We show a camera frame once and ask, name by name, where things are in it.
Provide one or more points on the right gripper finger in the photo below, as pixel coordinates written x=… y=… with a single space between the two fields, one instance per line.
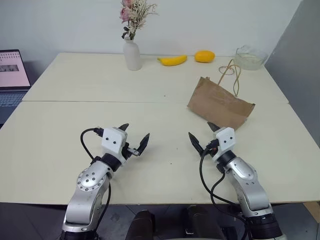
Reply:
x=196 y=143
x=213 y=127

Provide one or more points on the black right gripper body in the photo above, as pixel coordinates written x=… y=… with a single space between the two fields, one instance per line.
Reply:
x=214 y=150

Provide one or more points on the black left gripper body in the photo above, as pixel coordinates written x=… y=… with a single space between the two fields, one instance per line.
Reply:
x=126 y=151

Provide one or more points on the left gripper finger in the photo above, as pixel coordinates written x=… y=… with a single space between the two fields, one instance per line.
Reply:
x=144 y=143
x=125 y=127

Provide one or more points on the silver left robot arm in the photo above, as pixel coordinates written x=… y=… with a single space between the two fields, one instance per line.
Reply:
x=86 y=185

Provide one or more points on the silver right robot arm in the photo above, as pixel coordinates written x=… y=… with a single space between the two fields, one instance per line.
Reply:
x=250 y=185

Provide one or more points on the brown paper bag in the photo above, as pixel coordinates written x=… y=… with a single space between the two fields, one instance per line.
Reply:
x=217 y=105

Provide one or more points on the white ceramic vase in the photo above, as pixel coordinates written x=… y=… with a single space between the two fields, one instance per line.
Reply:
x=132 y=56

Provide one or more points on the yellow mango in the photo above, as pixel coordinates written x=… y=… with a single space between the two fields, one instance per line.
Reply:
x=205 y=56

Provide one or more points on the dark rounded shape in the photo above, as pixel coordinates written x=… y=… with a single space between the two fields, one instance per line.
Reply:
x=141 y=225
x=202 y=222

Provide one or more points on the clear glass bowl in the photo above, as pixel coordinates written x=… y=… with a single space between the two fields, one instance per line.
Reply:
x=250 y=58

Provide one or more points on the yellow banana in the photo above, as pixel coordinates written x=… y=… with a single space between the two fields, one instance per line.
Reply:
x=172 y=60

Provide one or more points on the dried pink flower bouquet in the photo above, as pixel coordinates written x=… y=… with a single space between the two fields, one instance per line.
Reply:
x=136 y=15

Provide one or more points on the open laptop computer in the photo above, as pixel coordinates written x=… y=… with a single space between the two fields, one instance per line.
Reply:
x=11 y=72

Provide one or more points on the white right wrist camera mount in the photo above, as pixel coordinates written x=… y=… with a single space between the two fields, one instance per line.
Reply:
x=226 y=140

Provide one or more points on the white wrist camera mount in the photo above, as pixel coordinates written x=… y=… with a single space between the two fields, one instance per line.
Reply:
x=226 y=140
x=113 y=140

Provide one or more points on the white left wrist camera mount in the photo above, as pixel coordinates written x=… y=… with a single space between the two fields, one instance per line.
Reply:
x=113 y=140

